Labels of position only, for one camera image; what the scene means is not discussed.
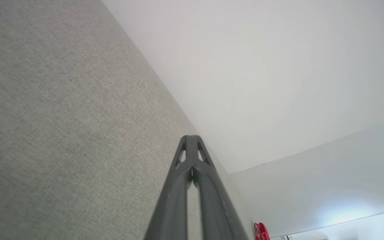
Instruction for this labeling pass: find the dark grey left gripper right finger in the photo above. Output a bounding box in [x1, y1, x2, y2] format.
[191, 135, 250, 240]

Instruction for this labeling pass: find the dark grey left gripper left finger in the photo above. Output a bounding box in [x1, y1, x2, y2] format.
[144, 135, 193, 240]

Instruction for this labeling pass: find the red garment with white stripes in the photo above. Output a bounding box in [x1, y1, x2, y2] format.
[254, 222, 271, 240]

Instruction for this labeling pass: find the grey fabric sofa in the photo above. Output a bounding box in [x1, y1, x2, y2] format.
[0, 0, 256, 240]

